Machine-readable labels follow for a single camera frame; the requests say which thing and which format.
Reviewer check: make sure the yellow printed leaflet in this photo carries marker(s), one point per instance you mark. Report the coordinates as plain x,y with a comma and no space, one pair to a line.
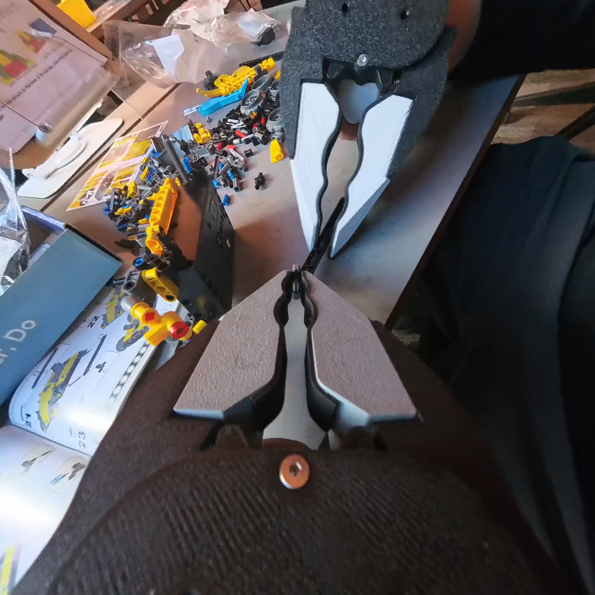
121,153

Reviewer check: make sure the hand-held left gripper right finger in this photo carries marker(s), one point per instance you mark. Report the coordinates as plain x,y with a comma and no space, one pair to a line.
358,362

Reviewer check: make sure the person's dark clothing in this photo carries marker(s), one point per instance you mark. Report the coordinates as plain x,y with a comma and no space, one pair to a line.
511,279

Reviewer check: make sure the clear plastic bag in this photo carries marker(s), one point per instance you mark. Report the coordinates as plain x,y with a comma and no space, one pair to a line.
11,223

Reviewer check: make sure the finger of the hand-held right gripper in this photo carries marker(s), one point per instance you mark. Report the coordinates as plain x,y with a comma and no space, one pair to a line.
376,158
311,148

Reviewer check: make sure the crumpled clear plastic bags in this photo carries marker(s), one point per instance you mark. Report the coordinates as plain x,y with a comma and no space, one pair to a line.
158,46

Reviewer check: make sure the blue toy brick separator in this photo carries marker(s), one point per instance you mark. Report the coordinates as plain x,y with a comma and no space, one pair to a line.
218,104

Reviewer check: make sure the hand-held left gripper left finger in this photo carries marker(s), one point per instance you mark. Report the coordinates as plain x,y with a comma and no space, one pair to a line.
232,362

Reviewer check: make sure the blue cardboard box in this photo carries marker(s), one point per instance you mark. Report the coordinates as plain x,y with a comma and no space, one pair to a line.
55,297

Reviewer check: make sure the printed display sign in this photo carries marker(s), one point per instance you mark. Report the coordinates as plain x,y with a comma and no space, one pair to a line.
42,93

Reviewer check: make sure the dark grey toy axle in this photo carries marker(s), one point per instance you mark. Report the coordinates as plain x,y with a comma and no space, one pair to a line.
295,279

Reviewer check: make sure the grey desk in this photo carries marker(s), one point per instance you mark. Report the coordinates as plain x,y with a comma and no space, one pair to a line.
269,223

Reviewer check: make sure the yellow black toy brick model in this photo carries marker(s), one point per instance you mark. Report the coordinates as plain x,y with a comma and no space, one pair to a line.
214,241

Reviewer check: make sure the person's right forearm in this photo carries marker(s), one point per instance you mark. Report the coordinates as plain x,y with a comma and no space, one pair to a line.
534,32

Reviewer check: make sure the cluster of grey toy wheels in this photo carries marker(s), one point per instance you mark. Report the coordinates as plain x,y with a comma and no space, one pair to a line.
253,100

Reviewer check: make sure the pile of loose toy pieces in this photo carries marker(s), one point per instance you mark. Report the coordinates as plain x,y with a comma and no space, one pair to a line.
227,158

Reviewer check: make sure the white stand base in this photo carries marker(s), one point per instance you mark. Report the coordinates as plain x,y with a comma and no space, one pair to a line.
93,135

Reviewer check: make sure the open instruction booklet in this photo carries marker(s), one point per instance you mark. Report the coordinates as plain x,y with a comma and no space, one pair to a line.
69,409

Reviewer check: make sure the person's right hand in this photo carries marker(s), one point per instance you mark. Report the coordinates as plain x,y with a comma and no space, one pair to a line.
465,28

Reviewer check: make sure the black toy beam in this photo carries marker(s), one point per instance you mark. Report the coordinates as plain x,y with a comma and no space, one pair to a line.
320,241

